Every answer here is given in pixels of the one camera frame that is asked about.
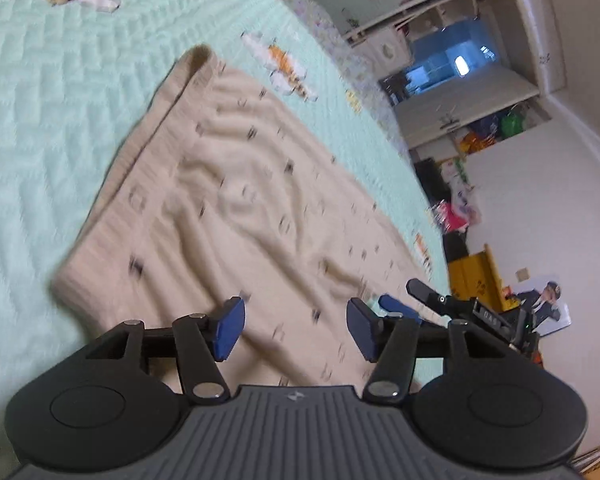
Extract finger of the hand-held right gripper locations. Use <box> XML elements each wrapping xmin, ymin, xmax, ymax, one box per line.
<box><xmin>406</xmin><ymin>280</ymin><xmax>476</xmax><ymax>319</ymax></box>
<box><xmin>378</xmin><ymin>294</ymin><xmax>424</xmax><ymax>325</ymax></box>

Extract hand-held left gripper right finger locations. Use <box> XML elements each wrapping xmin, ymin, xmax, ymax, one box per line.
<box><xmin>346</xmin><ymin>297</ymin><xmax>511</xmax><ymax>405</ymax></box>

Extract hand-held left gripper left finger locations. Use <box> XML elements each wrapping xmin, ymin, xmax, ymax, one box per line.
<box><xmin>82</xmin><ymin>296</ymin><xmax>246</xmax><ymax>406</ymax></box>

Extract beige smiley print pants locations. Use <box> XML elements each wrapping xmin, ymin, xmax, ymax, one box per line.
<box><xmin>52</xmin><ymin>44</ymin><xmax>452</xmax><ymax>387</ymax></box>

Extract child portrait poster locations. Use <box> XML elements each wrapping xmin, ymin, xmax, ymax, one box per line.
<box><xmin>509</xmin><ymin>274</ymin><xmax>572</xmax><ymax>337</ymax></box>

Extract wooden nightstand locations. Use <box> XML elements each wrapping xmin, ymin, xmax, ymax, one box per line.
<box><xmin>446</xmin><ymin>244</ymin><xmax>522</xmax><ymax>312</ymax></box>

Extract pink plastic bag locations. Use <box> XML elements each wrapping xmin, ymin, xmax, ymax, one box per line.
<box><xmin>431</xmin><ymin>184</ymin><xmax>482</xmax><ymax>234</ymax></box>

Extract black chair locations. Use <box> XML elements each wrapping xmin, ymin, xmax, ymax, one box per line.
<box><xmin>414</xmin><ymin>159</ymin><xmax>454</xmax><ymax>207</ymax></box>

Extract white green carton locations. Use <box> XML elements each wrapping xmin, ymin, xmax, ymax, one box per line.
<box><xmin>439</xmin><ymin>156</ymin><xmax>469</xmax><ymax>187</ymax></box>

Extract hanging colourful bags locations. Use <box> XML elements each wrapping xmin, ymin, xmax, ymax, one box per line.
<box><xmin>459</xmin><ymin>109</ymin><xmax>527</xmax><ymax>157</ymax></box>

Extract white door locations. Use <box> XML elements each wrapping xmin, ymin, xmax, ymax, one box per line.
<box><xmin>394</xmin><ymin>64</ymin><xmax>542</xmax><ymax>149</ymax></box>

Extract white drawer cabinet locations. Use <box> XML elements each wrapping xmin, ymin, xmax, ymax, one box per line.
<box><xmin>359</xmin><ymin>26</ymin><xmax>412</xmax><ymax>79</ymax></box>

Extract floral bed sheet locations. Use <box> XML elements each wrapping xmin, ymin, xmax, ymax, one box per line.
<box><xmin>249</xmin><ymin>0</ymin><xmax>417</xmax><ymax>162</ymax></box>

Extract green quilted bee blanket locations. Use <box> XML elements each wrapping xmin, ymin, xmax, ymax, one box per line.
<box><xmin>0</xmin><ymin>0</ymin><xmax>452</xmax><ymax>461</ymax></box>

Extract white wardrobe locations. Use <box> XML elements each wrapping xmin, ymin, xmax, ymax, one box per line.
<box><xmin>279</xmin><ymin>0</ymin><xmax>567</xmax><ymax>107</ymax></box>

